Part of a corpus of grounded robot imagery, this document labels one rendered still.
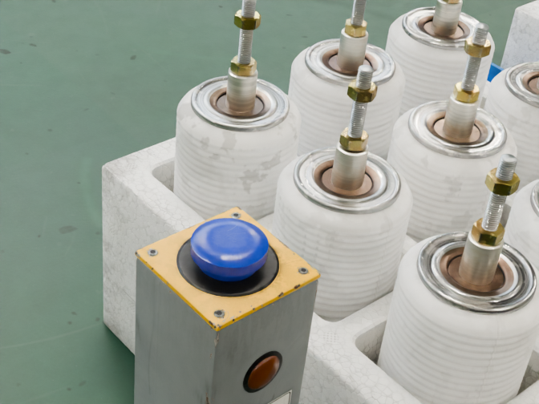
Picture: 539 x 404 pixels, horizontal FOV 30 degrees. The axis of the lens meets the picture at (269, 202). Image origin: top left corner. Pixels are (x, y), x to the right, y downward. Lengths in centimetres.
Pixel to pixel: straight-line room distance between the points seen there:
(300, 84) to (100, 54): 56
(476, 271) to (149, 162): 31
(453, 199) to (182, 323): 31
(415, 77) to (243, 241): 42
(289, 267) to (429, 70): 40
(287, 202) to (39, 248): 39
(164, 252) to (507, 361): 23
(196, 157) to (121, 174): 8
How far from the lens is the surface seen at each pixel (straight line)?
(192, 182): 77
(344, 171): 69
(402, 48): 90
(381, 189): 70
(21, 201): 108
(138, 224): 80
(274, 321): 52
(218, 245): 51
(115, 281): 88
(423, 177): 76
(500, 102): 85
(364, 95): 66
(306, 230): 68
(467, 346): 63
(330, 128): 82
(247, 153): 74
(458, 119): 77
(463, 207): 77
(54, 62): 133
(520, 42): 118
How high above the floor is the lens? 66
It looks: 37 degrees down
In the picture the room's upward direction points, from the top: 7 degrees clockwise
